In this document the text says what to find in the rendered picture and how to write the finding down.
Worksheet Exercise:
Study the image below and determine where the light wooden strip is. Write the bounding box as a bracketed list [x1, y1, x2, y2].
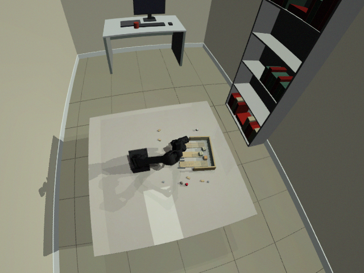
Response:
[181, 152, 193, 158]

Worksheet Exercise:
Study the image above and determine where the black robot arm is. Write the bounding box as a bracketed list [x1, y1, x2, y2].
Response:
[132, 136, 189, 168]

